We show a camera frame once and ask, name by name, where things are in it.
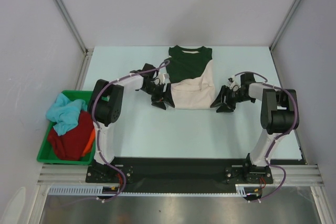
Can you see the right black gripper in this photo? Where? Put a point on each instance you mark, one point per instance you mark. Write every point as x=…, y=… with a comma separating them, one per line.
x=228, y=97

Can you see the green plastic bin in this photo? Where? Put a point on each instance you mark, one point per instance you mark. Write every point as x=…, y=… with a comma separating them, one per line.
x=46, y=153

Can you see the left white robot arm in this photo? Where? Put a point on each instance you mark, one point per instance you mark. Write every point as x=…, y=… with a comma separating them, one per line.
x=106, y=103

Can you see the white and green t-shirt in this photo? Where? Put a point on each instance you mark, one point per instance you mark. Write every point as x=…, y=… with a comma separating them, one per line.
x=191, y=77

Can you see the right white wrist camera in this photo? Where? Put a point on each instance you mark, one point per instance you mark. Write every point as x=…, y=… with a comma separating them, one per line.
x=233, y=84

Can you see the aluminium corner post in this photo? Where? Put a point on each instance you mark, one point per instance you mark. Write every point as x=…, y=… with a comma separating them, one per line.
x=71, y=25
x=285, y=23

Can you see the light blue t-shirt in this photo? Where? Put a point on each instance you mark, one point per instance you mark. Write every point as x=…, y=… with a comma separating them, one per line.
x=64, y=113

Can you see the dark red t-shirt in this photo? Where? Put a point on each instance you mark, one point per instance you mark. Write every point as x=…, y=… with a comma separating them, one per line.
x=70, y=146

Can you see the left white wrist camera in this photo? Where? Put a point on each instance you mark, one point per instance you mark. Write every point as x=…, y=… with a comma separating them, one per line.
x=165, y=78

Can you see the grey slotted cable duct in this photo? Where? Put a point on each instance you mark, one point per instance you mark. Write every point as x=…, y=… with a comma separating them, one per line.
x=106, y=191

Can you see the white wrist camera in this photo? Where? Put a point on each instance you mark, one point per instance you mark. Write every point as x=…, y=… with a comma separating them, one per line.
x=165, y=78
x=233, y=84

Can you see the left aluminium corner post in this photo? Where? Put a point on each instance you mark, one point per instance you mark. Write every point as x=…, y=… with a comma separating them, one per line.
x=71, y=25

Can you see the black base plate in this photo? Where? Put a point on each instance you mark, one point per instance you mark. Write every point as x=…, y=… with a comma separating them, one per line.
x=177, y=175

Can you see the orange t-shirt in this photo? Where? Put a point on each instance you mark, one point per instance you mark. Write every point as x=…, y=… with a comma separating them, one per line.
x=89, y=145

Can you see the aluminium frame rail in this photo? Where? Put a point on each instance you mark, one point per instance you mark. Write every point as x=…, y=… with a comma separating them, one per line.
x=56, y=174

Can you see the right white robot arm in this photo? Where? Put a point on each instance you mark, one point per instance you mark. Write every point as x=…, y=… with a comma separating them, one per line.
x=279, y=116

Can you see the right aluminium corner post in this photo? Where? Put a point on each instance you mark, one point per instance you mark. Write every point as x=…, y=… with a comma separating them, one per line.
x=285, y=23

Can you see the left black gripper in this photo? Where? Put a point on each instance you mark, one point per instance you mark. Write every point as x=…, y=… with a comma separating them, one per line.
x=165, y=96

